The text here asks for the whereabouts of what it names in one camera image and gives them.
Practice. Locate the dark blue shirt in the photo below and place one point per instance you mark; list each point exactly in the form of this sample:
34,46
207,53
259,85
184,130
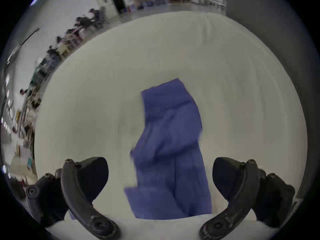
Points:
170,149

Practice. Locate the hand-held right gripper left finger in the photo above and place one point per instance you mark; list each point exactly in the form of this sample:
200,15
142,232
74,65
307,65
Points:
75,189

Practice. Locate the bed with beige sheet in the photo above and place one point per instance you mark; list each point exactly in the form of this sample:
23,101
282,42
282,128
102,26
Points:
237,96

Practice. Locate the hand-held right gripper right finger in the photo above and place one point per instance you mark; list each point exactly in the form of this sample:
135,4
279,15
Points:
246,189

